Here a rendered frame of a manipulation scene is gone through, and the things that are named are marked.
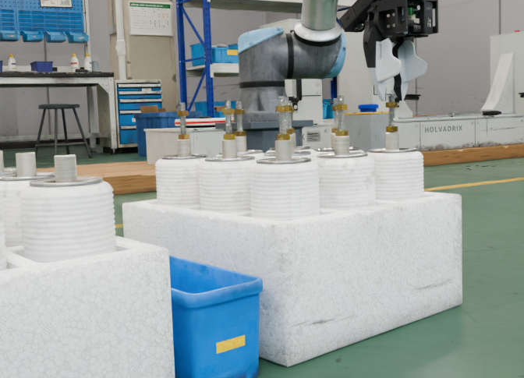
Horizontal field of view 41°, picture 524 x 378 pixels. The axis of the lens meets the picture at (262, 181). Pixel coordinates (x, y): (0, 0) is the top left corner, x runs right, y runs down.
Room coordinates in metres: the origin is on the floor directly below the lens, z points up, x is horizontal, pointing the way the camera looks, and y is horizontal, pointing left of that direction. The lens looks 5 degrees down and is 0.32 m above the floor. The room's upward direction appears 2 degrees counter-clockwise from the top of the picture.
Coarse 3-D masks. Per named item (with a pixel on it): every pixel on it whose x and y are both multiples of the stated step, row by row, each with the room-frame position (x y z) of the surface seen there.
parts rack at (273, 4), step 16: (176, 0) 6.70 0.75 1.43; (192, 0) 6.74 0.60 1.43; (208, 0) 6.21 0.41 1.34; (224, 0) 6.81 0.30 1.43; (240, 0) 6.84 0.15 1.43; (256, 0) 6.50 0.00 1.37; (272, 0) 6.56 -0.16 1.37; (288, 0) 6.65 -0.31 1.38; (352, 0) 7.05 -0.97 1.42; (208, 16) 6.22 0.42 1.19; (336, 16) 7.59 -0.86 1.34; (208, 32) 6.22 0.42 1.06; (208, 48) 6.21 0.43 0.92; (208, 64) 6.21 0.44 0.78; (224, 64) 6.29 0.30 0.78; (208, 80) 6.20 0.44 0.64; (336, 80) 7.63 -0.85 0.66; (208, 96) 6.20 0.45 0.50; (336, 96) 7.62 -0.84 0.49; (208, 112) 6.21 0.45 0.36
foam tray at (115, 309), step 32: (96, 256) 0.69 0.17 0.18; (128, 256) 0.69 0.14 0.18; (160, 256) 0.71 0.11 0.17; (0, 288) 0.61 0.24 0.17; (32, 288) 0.63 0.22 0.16; (64, 288) 0.65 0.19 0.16; (96, 288) 0.67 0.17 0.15; (128, 288) 0.69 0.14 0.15; (160, 288) 0.71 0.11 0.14; (0, 320) 0.61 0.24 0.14; (32, 320) 0.63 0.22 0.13; (64, 320) 0.65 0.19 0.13; (96, 320) 0.67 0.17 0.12; (128, 320) 0.69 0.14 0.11; (160, 320) 0.71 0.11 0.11; (0, 352) 0.61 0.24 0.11; (32, 352) 0.63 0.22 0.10; (64, 352) 0.65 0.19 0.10; (96, 352) 0.67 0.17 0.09; (128, 352) 0.69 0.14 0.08; (160, 352) 0.71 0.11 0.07
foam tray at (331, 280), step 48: (144, 240) 1.08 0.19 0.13; (192, 240) 0.98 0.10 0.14; (240, 240) 0.90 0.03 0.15; (288, 240) 0.84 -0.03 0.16; (336, 240) 0.90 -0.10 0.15; (384, 240) 0.97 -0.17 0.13; (432, 240) 1.04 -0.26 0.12; (288, 288) 0.84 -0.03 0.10; (336, 288) 0.90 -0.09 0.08; (384, 288) 0.97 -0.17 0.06; (432, 288) 1.04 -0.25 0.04; (288, 336) 0.84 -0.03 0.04; (336, 336) 0.90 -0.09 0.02
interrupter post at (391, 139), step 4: (388, 132) 1.10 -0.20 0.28; (392, 132) 1.09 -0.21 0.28; (396, 132) 1.09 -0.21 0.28; (388, 136) 1.09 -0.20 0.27; (392, 136) 1.09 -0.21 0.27; (396, 136) 1.09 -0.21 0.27; (388, 140) 1.09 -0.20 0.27; (392, 140) 1.09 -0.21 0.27; (396, 140) 1.09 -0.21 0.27; (388, 144) 1.09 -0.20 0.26; (392, 144) 1.09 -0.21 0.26; (396, 144) 1.09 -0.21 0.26; (388, 148) 1.09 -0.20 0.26; (392, 148) 1.09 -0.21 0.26; (396, 148) 1.09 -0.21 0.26
